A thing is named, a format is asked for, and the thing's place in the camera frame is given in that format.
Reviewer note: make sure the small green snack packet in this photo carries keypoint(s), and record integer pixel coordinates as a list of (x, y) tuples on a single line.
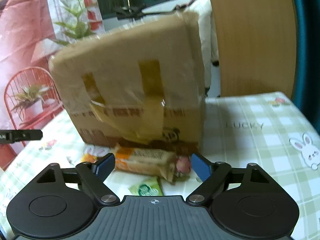
[(148, 187)]

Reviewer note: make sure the black exercise bike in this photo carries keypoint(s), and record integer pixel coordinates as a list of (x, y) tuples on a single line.
[(130, 11)]

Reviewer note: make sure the brown cardboard box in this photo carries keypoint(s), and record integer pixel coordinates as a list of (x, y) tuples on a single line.
[(139, 85)]

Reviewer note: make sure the pink small snack packet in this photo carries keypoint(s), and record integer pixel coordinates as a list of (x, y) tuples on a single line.
[(182, 166)]

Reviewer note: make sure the white quilted blanket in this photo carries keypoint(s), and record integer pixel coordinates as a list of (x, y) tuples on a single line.
[(208, 37)]

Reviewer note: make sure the orange wafer snack pack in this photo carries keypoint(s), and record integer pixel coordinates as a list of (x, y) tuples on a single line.
[(153, 162)]

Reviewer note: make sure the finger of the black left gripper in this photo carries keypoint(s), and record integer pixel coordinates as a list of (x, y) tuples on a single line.
[(13, 136)]

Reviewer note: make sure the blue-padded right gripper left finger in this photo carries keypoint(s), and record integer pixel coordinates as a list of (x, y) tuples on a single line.
[(92, 177)]

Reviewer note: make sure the green checked tablecloth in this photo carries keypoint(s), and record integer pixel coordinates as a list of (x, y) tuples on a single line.
[(267, 129)]

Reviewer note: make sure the wooden board panel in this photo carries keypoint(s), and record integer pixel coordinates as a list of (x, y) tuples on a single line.
[(257, 44)]

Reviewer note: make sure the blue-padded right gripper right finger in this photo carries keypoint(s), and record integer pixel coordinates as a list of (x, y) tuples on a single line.
[(213, 177)]

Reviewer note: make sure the red printed backdrop cloth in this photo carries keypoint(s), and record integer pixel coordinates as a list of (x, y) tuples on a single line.
[(32, 31)]

